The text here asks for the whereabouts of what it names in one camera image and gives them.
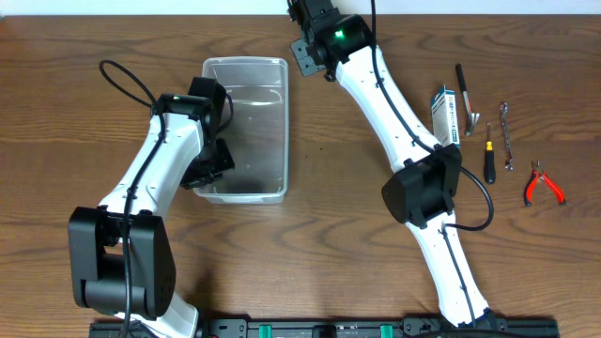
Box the small black-handled hammer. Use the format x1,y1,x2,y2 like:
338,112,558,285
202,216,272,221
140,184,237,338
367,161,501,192
455,64,480,136

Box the red-handled pliers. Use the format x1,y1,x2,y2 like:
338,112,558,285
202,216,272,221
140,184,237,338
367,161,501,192
523,160,567,207

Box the silver wrench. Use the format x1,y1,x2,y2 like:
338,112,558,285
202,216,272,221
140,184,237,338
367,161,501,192
500,102,513,171

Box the clear plastic container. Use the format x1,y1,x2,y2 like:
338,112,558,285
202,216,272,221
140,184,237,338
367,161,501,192
194,56,289,204

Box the blue white cardboard box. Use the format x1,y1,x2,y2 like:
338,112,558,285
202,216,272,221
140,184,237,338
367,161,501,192
430,85,461,148

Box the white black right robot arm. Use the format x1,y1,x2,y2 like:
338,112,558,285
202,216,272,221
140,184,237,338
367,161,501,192
286,0,494,328

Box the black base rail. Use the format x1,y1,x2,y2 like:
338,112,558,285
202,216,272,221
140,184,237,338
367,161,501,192
88,316,561,338

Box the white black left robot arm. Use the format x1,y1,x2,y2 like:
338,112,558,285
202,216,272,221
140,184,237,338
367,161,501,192
68,93,233,337

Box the black yellow screwdriver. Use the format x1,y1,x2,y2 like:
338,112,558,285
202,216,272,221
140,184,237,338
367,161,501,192
484,122,496,184

